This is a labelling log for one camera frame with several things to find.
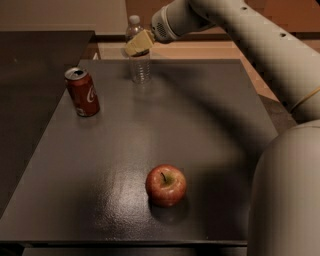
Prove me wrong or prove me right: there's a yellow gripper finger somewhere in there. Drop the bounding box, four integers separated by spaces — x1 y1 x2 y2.
125 29 155 56

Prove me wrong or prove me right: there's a clear plastic water bottle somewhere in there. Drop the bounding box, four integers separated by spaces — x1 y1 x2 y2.
125 15 151 84

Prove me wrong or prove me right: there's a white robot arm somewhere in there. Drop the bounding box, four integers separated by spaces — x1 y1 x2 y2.
125 0 320 256

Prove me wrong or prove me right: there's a red coca-cola can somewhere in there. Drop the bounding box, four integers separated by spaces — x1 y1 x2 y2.
64 67 100 117

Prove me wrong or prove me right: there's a red apple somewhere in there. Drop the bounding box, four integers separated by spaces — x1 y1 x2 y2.
145 164 187 208

